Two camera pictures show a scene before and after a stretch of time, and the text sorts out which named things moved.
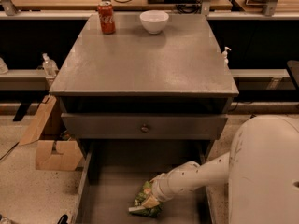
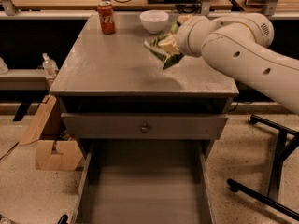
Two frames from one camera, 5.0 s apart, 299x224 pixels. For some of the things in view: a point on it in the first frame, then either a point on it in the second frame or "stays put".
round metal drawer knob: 144,129 stays put
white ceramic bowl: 154,21 stays put
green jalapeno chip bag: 139,209 to 169,58
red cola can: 106,17 stays put
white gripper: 161,187 to 184,37
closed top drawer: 145,126 stays put
